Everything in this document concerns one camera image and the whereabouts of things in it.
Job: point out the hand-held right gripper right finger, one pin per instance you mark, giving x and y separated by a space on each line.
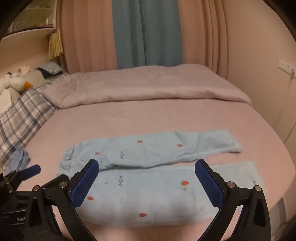
209 185

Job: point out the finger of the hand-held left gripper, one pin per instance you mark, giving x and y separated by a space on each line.
32 171

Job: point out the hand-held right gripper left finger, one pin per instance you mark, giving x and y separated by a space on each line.
84 183

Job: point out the light blue strawberry pants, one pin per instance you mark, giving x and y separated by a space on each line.
150 194

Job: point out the crumpled blue cloth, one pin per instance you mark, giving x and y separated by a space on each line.
19 160

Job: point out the plaid pillow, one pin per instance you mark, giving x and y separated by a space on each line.
20 115

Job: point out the pink bed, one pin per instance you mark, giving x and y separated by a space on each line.
92 125

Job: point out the white goose plush toy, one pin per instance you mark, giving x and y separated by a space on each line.
13 83

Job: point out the small white plush toy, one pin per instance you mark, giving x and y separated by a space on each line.
23 69

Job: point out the dark blue striped pillow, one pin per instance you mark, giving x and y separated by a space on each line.
49 69

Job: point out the pink quilt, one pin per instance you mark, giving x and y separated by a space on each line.
138 88

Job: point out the yellow tassel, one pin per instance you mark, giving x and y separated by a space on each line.
55 45

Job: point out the pink curtain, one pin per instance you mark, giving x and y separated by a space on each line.
87 34

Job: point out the blue curtain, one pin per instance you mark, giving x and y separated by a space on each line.
145 32

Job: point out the white wall shelf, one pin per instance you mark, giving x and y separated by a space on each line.
30 31

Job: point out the white wall socket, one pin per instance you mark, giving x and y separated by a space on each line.
285 65

